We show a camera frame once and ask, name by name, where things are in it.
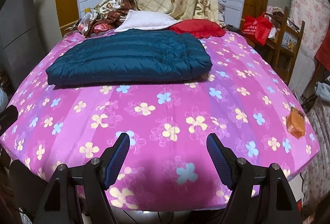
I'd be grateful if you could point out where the red cushion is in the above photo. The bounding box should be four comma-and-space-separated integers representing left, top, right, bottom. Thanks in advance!
169, 19, 226, 39

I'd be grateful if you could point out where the dark blue puffer jacket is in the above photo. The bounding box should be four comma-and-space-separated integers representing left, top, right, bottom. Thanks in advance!
46, 29, 212, 87

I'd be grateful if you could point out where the red shopping bag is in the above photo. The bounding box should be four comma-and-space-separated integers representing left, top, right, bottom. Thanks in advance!
242, 13, 273, 46

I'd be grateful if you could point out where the pink floral bed sheet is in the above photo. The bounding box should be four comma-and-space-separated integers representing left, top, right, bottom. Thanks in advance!
1, 32, 320, 211

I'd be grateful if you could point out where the white pillow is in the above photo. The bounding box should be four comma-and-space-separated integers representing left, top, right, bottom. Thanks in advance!
115, 10, 181, 33

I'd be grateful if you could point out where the red cloth at right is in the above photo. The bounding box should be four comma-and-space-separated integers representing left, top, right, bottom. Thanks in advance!
315, 27, 330, 71

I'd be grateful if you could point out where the brown floral blanket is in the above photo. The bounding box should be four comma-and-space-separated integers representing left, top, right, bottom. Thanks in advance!
77, 0, 137, 37

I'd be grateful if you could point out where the grey wardrobe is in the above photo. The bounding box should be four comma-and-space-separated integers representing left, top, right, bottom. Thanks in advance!
1, 0, 62, 89

